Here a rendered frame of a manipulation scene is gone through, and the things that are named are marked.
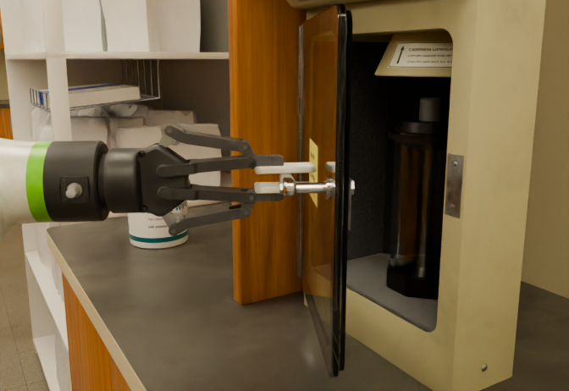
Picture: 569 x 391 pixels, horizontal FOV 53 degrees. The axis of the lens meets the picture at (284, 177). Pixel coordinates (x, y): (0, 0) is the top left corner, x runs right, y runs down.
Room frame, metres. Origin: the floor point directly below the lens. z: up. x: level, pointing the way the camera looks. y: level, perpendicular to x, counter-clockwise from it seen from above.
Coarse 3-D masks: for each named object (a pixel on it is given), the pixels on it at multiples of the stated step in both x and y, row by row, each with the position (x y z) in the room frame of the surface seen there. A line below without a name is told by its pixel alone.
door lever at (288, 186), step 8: (280, 176) 0.63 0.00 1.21; (288, 176) 0.62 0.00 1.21; (280, 184) 0.59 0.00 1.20; (288, 184) 0.59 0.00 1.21; (296, 184) 0.59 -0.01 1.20; (304, 184) 0.59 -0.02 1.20; (312, 184) 0.59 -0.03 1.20; (320, 184) 0.60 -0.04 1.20; (328, 184) 0.59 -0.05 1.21; (280, 192) 0.59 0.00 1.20; (288, 192) 0.59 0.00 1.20; (296, 192) 0.59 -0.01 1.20; (304, 192) 0.59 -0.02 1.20; (312, 192) 0.59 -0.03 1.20; (320, 192) 0.60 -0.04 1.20; (328, 192) 0.59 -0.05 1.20
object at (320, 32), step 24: (312, 24) 0.73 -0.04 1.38; (336, 24) 0.56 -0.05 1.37; (312, 48) 0.73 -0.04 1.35; (336, 48) 0.56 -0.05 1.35; (312, 72) 0.73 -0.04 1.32; (336, 72) 0.56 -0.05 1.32; (312, 96) 0.73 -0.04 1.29; (336, 96) 0.56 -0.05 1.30; (312, 120) 0.72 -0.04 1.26; (336, 120) 0.56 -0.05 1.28; (336, 144) 0.56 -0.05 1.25; (336, 168) 0.56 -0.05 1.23; (336, 192) 0.56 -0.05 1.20; (312, 216) 0.72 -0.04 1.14; (336, 216) 0.56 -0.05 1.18; (312, 240) 0.71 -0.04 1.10; (336, 240) 0.56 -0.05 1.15; (312, 264) 0.71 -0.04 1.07; (336, 264) 0.56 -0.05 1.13; (312, 288) 0.71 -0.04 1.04; (336, 288) 0.56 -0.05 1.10; (312, 312) 0.71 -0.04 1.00; (336, 312) 0.56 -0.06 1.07; (336, 336) 0.56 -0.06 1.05; (336, 360) 0.56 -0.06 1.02
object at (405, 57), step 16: (416, 32) 0.72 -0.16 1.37; (432, 32) 0.71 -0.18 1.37; (448, 32) 0.70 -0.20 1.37; (400, 48) 0.73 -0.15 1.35; (416, 48) 0.71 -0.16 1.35; (432, 48) 0.70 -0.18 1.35; (448, 48) 0.70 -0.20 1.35; (384, 64) 0.75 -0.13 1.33; (400, 64) 0.72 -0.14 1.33; (416, 64) 0.70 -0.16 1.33; (432, 64) 0.69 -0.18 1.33; (448, 64) 0.69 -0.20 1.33
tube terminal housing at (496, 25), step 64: (384, 0) 0.72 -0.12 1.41; (448, 0) 0.63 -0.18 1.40; (512, 0) 0.62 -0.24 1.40; (512, 64) 0.63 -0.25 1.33; (448, 128) 0.62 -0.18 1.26; (512, 128) 0.63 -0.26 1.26; (512, 192) 0.64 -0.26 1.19; (448, 256) 0.61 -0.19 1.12; (512, 256) 0.64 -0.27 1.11; (384, 320) 0.70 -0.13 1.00; (448, 320) 0.61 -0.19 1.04; (512, 320) 0.65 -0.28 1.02; (448, 384) 0.60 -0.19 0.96
